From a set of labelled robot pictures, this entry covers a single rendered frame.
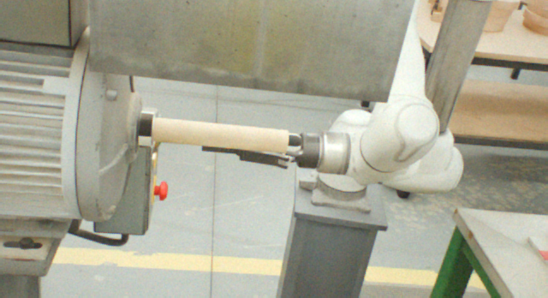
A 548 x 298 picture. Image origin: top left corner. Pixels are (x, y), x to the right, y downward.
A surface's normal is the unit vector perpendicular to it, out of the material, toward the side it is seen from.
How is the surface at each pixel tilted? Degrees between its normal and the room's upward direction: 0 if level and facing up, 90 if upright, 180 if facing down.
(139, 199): 90
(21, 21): 90
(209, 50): 90
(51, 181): 16
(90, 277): 0
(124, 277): 0
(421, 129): 55
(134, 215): 90
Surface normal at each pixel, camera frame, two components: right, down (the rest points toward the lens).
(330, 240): -0.06, 0.46
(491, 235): 0.14, -0.87
